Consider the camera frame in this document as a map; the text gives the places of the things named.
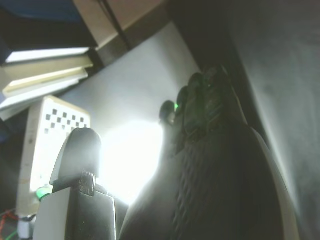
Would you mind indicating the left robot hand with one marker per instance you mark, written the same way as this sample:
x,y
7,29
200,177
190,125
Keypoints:
x,y
212,187

